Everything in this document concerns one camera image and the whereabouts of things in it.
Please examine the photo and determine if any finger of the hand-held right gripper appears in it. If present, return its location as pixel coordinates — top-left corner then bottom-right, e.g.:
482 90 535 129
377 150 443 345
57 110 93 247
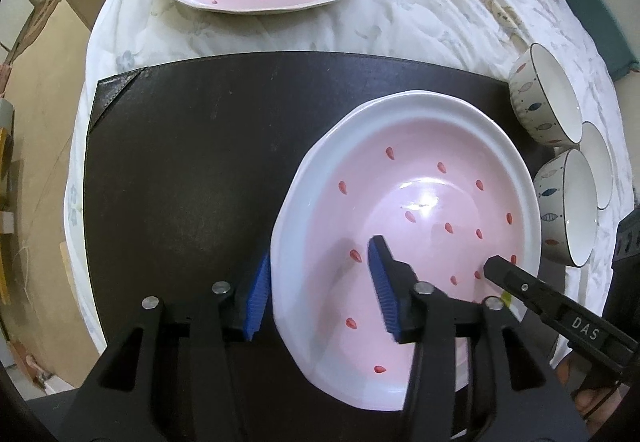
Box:
483 256 640 375

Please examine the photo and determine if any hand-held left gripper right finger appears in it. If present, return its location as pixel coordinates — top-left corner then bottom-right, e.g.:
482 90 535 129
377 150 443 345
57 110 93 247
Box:
368 236 591 442

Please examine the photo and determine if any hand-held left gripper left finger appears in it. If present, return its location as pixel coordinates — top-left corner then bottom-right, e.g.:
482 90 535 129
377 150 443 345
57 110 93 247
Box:
57 252 273 442

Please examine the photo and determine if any white fish pattern bowl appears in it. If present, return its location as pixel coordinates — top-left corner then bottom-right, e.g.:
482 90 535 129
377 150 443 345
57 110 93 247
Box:
580 122 615 211
509 43 585 146
532 149 599 267

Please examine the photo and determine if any person's right hand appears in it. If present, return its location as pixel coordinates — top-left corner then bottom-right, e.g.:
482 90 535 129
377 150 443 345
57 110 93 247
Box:
556 356 632 429

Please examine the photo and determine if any dark brown leather mat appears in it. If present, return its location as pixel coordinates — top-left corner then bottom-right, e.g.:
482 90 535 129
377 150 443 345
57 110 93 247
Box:
82 50 557 425

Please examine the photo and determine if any white printed blanket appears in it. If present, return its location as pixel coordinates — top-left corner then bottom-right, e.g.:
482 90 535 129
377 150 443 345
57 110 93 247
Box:
65 0 640 373

